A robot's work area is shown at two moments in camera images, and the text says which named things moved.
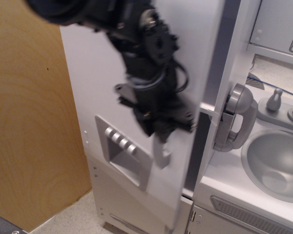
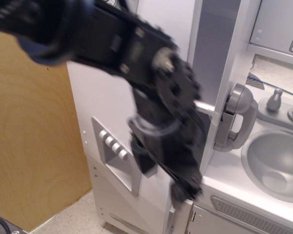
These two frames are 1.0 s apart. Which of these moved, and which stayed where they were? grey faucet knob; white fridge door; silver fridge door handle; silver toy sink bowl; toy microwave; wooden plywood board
Moved: silver fridge door handle; white fridge door
Stayed: silver toy sink bowl; grey faucet knob; toy microwave; wooden plywood board
